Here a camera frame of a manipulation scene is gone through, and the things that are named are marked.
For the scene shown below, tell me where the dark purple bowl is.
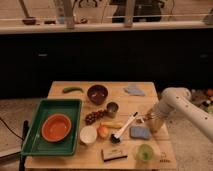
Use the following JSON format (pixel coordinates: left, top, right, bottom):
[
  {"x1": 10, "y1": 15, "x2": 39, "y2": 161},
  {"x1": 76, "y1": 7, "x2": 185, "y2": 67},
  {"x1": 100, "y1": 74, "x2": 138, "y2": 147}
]
[{"x1": 87, "y1": 85, "x2": 108, "y2": 105}]

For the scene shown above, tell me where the dark red bowl on shelf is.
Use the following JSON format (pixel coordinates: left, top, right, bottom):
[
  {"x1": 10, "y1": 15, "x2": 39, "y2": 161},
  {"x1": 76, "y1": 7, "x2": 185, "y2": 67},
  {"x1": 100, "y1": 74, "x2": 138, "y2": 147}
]
[{"x1": 22, "y1": 17, "x2": 36, "y2": 25}]

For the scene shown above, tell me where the orange bowl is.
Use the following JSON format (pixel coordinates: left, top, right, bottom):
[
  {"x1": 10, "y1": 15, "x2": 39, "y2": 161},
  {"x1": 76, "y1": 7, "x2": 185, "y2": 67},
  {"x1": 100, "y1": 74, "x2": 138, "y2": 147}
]
[{"x1": 41, "y1": 113, "x2": 72, "y2": 142}]

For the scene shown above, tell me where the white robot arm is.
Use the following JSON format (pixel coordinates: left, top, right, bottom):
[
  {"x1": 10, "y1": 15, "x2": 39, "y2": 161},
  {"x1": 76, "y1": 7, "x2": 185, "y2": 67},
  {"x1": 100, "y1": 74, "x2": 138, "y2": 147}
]
[{"x1": 145, "y1": 87, "x2": 213, "y2": 142}]

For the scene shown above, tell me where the grey blue cloth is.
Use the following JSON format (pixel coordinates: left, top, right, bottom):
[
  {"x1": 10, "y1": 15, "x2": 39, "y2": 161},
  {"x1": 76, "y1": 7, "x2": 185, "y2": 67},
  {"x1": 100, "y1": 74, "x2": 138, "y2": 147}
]
[{"x1": 124, "y1": 85, "x2": 145, "y2": 96}]

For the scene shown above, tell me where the black stand left of table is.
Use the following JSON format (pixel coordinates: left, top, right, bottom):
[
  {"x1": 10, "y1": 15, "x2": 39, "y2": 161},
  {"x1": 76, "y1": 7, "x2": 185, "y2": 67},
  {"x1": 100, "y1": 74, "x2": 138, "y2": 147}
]
[{"x1": 19, "y1": 120, "x2": 29, "y2": 171}]

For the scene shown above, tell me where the light green plastic cup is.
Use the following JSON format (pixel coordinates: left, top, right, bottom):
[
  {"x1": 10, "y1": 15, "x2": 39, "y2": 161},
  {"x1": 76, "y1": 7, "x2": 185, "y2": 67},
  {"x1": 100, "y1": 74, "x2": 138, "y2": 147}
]
[{"x1": 136, "y1": 144, "x2": 154, "y2": 162}]

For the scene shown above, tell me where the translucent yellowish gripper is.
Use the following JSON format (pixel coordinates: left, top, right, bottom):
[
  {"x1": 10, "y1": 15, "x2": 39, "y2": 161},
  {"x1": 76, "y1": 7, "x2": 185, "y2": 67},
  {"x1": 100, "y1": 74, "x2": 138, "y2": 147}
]
[{"x1": 146, "y1": 113, "x2": 165, "y2": 133}]

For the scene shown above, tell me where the small metal cup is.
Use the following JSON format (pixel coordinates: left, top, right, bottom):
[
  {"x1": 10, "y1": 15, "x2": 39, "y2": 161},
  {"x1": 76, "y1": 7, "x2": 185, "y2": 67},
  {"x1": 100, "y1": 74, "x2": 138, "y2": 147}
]
[{"x1": 106, "y1": 102, "x2": 119, "y2": 118}]

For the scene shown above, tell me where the bunch of dark grapes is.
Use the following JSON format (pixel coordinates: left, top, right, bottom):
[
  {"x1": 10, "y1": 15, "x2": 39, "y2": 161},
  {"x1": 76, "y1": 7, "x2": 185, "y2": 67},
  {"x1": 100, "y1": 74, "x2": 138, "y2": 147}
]
[{"x1": 85, "y1": 110, "x2": 107, "y2": 125}]

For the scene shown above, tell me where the blue sponge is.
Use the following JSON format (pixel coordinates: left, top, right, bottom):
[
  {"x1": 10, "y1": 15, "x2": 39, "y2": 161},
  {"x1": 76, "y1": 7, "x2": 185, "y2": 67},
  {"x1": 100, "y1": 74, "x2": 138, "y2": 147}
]
[{"x1": 130, "y1": 126, "x2": 151, "y2": 140}]

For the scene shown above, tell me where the orange peach fruit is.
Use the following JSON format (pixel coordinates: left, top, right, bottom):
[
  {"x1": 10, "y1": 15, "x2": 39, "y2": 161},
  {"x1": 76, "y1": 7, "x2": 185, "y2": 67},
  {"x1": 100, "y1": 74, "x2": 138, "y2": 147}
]
[{"x1": 97, "y1": 125, "x2": 109, "y2": 139}]

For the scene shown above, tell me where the yellow banana piece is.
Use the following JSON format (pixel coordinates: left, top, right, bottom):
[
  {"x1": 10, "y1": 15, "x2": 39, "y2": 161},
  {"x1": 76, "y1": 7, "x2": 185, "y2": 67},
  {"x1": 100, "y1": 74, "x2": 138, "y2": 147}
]
[{"x1": 101, "y1": 122, "x2": 123, "y2": 129}]

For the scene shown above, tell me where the white handled dish brush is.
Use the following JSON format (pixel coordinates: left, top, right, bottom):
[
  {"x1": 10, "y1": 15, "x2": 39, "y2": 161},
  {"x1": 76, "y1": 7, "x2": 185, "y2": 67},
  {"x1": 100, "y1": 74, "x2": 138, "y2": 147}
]
[{"x1": 110, "y1": 113, "x2": 138, "y2": 144}]

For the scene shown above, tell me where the green plastic tray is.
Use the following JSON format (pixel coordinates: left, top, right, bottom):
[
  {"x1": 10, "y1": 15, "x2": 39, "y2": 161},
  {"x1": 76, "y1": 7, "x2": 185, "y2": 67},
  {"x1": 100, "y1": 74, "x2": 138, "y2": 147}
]
[{"x1": 21, "y1": 99, "x2": 82, "y2": 156}]

